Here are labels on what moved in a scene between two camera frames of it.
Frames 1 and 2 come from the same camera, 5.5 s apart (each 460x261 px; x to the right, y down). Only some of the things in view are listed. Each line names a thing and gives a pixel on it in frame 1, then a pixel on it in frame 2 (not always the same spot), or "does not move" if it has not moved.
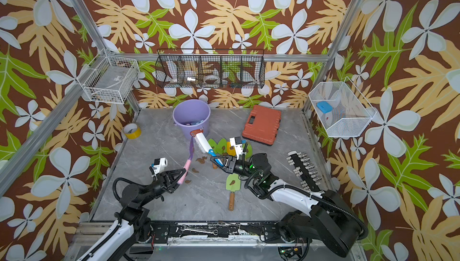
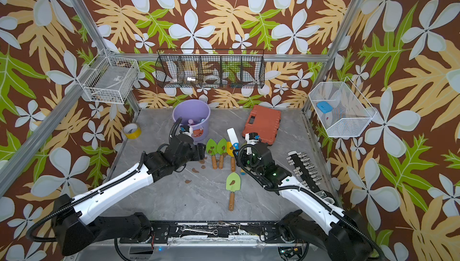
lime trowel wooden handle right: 233,184 does not move
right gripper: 233,164 → 242,157
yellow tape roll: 132,131 does not move
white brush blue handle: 202,140 → 233,138
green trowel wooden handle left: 214,145 does not move
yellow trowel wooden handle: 230,149 does not move
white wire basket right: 342,110 does not move
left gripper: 165,182 → 199,152
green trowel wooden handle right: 221,146 does not move
